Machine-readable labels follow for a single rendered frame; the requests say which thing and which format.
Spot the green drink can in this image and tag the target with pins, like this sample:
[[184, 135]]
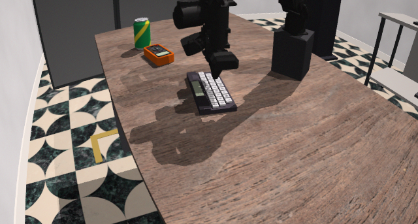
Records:
[[142, 33]]

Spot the orange pocket multimeter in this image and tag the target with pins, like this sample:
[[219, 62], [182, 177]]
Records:
[[159, 54]]

